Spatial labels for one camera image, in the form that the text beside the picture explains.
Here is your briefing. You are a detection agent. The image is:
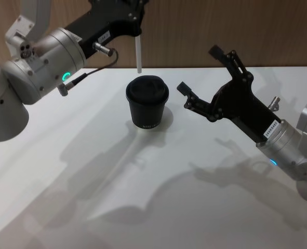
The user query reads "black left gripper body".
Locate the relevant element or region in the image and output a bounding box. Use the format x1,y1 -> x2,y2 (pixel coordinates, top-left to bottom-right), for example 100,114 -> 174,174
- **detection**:
64,0 -> 143,60

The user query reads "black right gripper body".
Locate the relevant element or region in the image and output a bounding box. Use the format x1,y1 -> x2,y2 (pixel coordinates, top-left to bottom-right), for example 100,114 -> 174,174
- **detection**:
209,77 -> 283,143

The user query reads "white plastic straw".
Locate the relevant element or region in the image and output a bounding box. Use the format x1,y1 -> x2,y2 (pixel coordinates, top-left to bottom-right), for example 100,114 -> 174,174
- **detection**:
134,35 -> 143,74

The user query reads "black paper cup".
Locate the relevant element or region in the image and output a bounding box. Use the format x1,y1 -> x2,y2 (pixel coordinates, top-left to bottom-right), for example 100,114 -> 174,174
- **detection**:
125,74 -> 170,130

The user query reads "black plastic cup lid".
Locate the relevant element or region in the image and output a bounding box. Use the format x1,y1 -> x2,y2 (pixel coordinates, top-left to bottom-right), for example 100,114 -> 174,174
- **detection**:
125,74 -> 170,105

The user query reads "thin dark wrist cable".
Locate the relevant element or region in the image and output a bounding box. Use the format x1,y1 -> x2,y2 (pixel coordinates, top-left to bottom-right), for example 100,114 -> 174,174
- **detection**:
58,42 -> 119,97

